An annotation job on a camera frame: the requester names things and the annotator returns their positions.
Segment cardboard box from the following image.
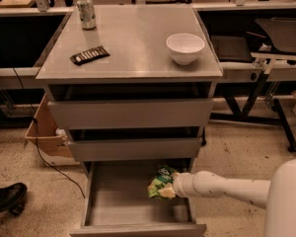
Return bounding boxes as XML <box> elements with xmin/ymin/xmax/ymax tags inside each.
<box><xmin>25</xmin><ymin>95</ymin><xmax>72</xmax><ymax>158</ymax></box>

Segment silver soda can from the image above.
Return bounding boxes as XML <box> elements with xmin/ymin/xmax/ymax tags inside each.
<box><xmin>77</xmin><ymin>0</ymin><xmax>96</xmax><ymax>30</ymax></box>

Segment grey top drawer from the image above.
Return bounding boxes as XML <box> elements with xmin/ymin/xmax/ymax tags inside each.
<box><xmin>47</xmin><ymin>84</ymin><xmax>215</xmax><ymax>130</ymax></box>

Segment grey drawer cabinet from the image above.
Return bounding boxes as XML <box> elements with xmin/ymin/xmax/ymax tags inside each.
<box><xmin>35</xmin><ymin>4</ymin><xmax>224</xmax><ymax>177</ymax></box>

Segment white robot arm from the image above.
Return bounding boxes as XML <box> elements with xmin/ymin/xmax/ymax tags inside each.
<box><xmin>158</xmin><ymin>159</ymin><xmax>296</xmax><ymax>237</ymax></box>

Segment dark snack bar wrapper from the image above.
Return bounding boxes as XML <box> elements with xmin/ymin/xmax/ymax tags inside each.
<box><xmin>70</xmin><ymin>45</ymin><xmax>110</xmax><ymax>65</ymax></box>

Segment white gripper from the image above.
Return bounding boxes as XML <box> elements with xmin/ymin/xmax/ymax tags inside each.
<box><xmin>158</xmin><ymin>173</ymin><xmax>195</xmax><ymax>198</ymax></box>

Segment black shoe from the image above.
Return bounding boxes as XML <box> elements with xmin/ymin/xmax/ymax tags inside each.
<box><xmin>0</xmin><ymin>183</ymin><xmax>28</xmax><ymax>215</ymax></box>

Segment grey bottom drawer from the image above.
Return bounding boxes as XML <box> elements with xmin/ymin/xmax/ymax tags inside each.
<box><xmin>70</xmin><ymin>159</ymin><xmax>206</xmax><ymax>237</ymax></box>

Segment grey drawer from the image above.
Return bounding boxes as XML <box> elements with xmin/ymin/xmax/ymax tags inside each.
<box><xmin>70</xmin><ymin>159</ymin><xmax>206</xmax><ymax>237</ymax></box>
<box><xmin>69</xmin><ymin>126</ymin><xmax>201</xmax><ymax>162</ymax></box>
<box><xmin>47</xmin><ymin>84</ymin><xmax>215</xmax><ymax>130</ymax></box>

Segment green rice chip bag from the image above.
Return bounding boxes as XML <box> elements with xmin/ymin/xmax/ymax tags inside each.
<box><xmin>148</xmin><ymin>165</ymin><xmax>179</xmax><ymax>200</ymax></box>

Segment white bowl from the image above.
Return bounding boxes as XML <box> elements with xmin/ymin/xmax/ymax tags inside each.
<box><xmin>166</xmin><ymin>33</ymin><xmax>205</xmax><ymax>65</ymax></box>

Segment black cable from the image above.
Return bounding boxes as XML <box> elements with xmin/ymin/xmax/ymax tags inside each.
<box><xmin>11</xmin><ymin>67</ymin><xmax>87</xmax><ymax>199</ymax></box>

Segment grey middle drawer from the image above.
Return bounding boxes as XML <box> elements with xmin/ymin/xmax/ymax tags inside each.
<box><xmin>69</xmin><ymin>126</ymin><xmax>201</xmax><ymax>162</ymax></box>

